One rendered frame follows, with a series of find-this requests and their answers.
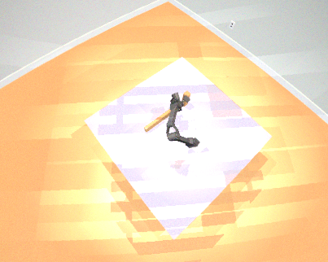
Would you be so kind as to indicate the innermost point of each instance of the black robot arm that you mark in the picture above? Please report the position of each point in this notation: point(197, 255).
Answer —
point(175, 107)

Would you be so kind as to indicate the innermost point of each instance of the wooden headboard post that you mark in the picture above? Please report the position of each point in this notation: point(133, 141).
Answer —
point(188, 93)

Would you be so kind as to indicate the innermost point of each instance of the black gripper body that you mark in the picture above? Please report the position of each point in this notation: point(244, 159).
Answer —
point(187, 99)

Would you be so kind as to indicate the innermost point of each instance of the light brown wooden board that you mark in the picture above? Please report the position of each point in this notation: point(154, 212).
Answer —
point(157, 121)

